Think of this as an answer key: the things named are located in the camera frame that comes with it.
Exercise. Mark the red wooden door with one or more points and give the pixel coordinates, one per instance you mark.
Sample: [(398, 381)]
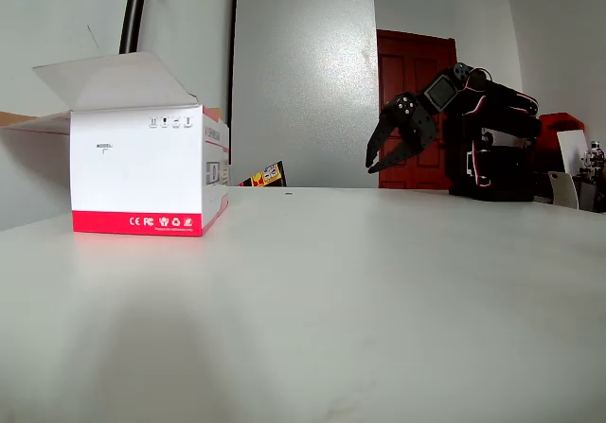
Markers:
[(402, 68)]

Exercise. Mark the red cabinet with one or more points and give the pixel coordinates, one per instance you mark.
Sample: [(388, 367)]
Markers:
[(561, 121)]

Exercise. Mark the white board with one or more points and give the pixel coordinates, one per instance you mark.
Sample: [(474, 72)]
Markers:
[(573, 151)]

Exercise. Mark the yellow red printed package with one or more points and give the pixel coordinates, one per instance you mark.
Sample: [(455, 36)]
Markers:
[(265, 176)]

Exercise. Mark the white chair back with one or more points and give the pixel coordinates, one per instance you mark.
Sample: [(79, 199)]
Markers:
[(563, 188)]

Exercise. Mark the black camera stand pole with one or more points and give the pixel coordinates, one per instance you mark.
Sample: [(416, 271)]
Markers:
[(132, 11)]

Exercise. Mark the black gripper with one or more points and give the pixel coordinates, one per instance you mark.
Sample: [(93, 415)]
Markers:
[(422, 121)]

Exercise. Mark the open cardboard box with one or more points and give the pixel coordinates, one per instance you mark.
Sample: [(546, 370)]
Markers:
[(137, 172)]

